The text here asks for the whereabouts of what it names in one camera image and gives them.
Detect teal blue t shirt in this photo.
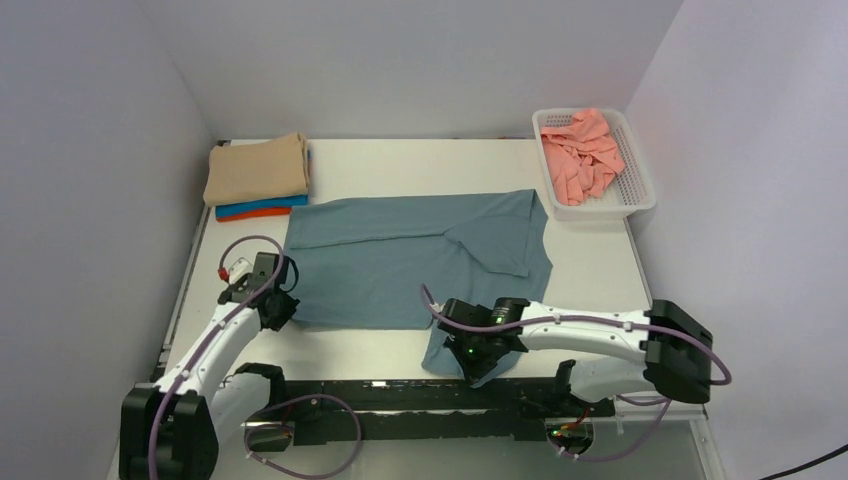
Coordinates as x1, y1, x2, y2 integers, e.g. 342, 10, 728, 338
284, 189, 552, 377

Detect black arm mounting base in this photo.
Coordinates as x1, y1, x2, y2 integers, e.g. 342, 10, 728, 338
246, 378, 615, 446

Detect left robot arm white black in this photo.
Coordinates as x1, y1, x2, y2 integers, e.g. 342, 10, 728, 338
118, 252, 299, 479

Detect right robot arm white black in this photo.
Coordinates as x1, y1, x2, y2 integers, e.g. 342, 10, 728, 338
427, 297, 720, 405

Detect folded orange t shirt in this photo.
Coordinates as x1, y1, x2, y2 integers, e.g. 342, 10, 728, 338
215, 207, 292, 223

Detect folded blue t shirt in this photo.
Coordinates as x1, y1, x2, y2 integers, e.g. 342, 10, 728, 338
207, 192, 309, 217

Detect folded beige t shirt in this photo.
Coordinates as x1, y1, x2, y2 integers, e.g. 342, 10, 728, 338
203, 133, 310, 207

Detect white plastic basket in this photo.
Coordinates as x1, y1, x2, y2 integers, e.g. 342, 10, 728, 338
532, 108, 656, 221

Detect salmon pink t shirt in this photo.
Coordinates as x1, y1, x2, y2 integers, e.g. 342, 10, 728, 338
540, 108, 625, 206

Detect aluminium frame rail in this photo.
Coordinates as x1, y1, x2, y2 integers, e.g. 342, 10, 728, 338
121, 378, 709, 429

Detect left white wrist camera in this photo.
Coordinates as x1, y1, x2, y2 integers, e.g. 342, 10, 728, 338
217, 257, 254, 285

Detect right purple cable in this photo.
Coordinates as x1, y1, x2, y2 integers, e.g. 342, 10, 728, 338
419, 283, 734, 465

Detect black cable at corner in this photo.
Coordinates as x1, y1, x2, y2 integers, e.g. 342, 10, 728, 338
759, 442, 848, 480

